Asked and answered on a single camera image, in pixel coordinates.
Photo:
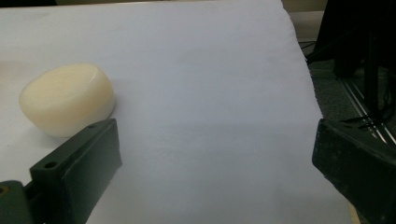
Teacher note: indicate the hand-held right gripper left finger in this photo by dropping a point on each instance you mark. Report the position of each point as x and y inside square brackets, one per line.
[81, 161]

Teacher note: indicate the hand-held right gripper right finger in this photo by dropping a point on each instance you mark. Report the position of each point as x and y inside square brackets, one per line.
[358, 161]

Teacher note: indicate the cream round soap bar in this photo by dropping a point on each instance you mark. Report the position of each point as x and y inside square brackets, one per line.
[63, 98]

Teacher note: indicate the black metal stand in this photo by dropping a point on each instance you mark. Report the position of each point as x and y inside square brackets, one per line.
[361, 40]

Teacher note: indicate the white table cover sheet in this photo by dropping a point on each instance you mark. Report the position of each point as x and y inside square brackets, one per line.
[202, 109]

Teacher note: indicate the silver metal rail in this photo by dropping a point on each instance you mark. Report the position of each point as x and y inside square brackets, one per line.
[367, 115]

